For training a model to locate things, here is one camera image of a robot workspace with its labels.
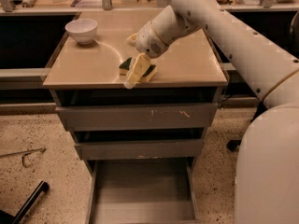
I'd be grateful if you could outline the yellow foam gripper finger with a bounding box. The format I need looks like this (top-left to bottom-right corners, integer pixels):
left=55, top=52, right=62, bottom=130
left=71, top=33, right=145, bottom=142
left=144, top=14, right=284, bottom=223
left=126, top=34, right=137, bottom=46
left=124, top=53, right=150, bottom=89

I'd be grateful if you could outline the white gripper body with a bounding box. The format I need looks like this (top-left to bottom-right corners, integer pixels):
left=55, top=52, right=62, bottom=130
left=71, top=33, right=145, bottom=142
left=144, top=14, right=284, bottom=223
left=135, top=21, right=168, bottom=59

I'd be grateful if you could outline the green and yellow sponge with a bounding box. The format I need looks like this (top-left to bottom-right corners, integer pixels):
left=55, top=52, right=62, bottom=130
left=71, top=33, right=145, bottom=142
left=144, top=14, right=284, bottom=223
left=119, top=58, right=157, bottom=83

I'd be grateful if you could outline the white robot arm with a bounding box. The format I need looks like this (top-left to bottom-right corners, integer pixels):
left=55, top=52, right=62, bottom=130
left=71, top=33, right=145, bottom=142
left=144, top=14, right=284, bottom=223
left=125, top=0, right=299, bottom=224

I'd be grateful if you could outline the grey top drawer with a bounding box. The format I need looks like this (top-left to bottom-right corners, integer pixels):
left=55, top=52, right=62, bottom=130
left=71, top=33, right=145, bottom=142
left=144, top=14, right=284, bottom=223
left=56, top=103, right=217, bottom=132

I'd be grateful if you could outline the grey drawer cabinet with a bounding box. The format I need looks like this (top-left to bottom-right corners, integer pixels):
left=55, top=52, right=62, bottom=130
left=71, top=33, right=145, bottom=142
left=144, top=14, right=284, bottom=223
left=42, top=8, right=229, bottom=224

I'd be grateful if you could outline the grey middle drawer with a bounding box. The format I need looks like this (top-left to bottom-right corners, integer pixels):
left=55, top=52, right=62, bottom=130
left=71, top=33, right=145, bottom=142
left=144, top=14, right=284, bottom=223
left=75, top=139, right=204, bottom=161

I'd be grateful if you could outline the open grey bottom drawer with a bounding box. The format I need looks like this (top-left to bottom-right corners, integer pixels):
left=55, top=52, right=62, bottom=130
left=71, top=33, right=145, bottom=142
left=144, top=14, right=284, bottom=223
left=84, top=158, right=200, bottom=224

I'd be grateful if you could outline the white ceramic bowl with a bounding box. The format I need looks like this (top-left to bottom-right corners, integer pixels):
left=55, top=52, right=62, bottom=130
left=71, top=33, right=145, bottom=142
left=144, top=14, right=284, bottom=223
left=65, top=19, right=98, bottom=44

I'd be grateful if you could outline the black office chair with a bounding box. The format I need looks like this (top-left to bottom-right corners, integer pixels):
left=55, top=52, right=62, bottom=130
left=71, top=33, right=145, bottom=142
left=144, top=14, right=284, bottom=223
left=226, top=12, right=299, bottom=151

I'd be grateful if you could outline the metal hook tool on floor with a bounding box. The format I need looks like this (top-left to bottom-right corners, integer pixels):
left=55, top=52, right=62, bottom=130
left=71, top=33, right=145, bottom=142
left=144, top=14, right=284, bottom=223
left=0, top=147, right=46, bottom=168

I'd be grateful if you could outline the black chair leg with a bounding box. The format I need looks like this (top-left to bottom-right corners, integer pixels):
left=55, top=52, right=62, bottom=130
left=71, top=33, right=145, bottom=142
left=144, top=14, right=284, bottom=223
left=0, top=181, right=50, bottom=224

